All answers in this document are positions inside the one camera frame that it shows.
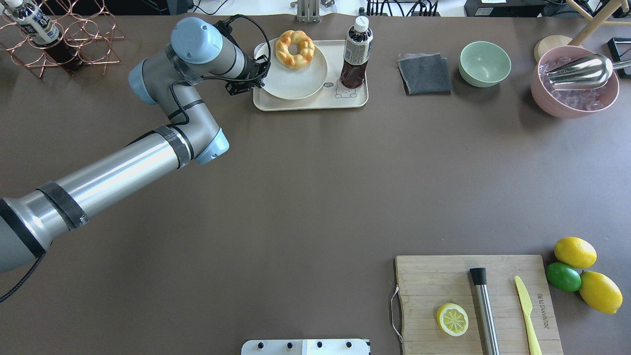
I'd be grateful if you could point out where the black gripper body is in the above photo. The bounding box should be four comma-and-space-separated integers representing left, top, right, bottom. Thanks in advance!
239, 55, 271, 85

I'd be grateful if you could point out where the white round plate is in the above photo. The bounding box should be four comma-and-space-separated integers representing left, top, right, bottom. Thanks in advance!
262, 39, 328, 100

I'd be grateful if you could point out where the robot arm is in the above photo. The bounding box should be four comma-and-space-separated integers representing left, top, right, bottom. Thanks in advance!
1, 14, 271, 301

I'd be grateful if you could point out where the braided glazed donut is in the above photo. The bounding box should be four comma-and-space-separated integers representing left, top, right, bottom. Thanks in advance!
275, 30, 316, 70

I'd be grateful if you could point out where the cream serving tray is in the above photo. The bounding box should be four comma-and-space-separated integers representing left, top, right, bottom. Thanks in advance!
253, 40, 369, 111

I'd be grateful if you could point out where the dark tea bottle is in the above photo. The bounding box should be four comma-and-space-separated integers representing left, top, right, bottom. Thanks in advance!
340, 16, 374, 89

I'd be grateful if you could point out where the grey folded cloth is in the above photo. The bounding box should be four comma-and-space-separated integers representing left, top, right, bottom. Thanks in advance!
397, 53, 453, 95

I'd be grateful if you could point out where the bottle in rack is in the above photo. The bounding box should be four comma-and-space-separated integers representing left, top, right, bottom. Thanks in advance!
1, 0, 84, 72

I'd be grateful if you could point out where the green bowl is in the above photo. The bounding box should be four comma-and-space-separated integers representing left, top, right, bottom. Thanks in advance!
459, 41, 512, 88

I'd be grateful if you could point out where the wooden cutting board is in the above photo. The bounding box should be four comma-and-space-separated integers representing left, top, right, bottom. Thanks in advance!
395, 255, 563, 355

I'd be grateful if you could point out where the steel cylinder grinder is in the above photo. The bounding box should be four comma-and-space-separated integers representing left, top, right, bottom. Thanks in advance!
469, 267, 500, 355

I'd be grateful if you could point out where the half lemon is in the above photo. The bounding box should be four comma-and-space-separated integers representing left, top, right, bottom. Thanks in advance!
436, 303, 469, 337

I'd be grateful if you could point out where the pink bowl with ice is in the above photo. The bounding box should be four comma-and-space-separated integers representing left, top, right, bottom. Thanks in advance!
530, 45, 620, 118

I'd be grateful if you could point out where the wooden mug tree stand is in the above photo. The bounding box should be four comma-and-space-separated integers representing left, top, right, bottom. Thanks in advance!
533, 0, 630, 62

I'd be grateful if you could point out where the steel funnel scoop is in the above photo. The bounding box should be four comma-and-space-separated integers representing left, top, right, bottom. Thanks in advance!
546, 54, 631, 91

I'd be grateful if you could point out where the yellow lemon upper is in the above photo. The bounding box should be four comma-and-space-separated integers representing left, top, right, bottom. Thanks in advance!
554, 237, 597, 268

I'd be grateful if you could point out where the yellow lemon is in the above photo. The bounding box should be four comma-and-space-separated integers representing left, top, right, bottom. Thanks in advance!
579, 271, 624, 314
554, 237, 597, 268

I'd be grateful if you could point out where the green lime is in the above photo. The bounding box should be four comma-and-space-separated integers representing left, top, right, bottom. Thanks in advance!
545, 261, 582, 292

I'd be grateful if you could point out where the yellow plastic knife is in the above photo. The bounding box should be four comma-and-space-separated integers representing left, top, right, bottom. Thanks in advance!
514, 276, 543, 355

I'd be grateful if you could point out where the yellow lemon lower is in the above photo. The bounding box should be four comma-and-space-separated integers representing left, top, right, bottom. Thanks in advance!
579, 271, 624, 314

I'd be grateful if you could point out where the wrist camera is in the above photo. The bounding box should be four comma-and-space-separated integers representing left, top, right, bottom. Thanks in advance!
213, 17, 235, 38

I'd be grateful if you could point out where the copper wire bottle rack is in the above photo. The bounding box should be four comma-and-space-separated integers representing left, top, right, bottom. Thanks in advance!
1, 0, 126, 79

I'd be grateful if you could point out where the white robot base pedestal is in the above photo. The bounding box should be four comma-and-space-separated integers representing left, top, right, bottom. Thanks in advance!
241, 338, 371, 355

